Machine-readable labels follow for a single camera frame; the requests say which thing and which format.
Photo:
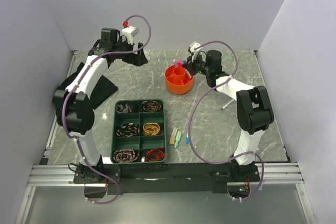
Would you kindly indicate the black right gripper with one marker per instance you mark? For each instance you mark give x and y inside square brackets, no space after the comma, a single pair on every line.
[190,65]

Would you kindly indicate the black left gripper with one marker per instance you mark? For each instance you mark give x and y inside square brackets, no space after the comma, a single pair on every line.
[138,59]

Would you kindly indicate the orange round pen holder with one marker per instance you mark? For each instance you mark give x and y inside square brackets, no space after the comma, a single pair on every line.
[178,80]

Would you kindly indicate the white green marker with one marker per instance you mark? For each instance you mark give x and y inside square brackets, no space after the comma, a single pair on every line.
[227,104]

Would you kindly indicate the white blue marker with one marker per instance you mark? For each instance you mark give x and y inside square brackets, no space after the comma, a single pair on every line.
[187,139]

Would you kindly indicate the green eraser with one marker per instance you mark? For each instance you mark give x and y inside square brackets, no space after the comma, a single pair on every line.
[177,139]

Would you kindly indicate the thin blue-tip pen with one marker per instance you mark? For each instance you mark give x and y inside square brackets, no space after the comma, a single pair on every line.
[189,74]

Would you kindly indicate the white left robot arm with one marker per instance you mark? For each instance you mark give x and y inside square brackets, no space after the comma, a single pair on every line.
[73,102]

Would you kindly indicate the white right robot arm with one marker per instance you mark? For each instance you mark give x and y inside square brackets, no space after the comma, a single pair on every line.
[254,110]

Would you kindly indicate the black cloth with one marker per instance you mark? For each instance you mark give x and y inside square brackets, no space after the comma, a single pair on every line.
[102,90]

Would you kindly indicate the brown patterned rolled band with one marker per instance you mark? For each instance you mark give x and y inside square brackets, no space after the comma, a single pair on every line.
[150,106]

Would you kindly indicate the grey folded cloth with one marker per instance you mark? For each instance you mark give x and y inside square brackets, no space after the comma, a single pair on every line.
[126,107]

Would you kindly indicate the yellow rolled band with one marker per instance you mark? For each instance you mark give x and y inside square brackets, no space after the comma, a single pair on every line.
[152,129]

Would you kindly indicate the green compartment tray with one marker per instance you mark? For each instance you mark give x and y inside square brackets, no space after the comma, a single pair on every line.
[140,143]

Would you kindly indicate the tan eraser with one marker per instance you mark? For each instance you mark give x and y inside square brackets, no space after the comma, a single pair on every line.
[173,136]

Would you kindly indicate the orange black rolled band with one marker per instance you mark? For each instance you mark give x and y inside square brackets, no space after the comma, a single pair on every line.
[155,155]

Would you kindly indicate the pink patterned rolled band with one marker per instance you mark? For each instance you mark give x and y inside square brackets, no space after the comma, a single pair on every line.
[125,156]

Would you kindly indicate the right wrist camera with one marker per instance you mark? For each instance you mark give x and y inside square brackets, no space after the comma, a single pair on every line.
[194,49]

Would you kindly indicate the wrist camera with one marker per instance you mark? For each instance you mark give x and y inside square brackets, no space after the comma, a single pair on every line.
[194,49]
[128,33]

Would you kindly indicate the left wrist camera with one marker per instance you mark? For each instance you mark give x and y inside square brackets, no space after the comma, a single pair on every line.
[128,33]

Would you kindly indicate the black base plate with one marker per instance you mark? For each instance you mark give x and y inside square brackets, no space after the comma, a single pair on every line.
[163,186]

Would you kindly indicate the aluminium rail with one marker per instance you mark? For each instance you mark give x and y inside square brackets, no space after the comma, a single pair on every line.
[63,175]

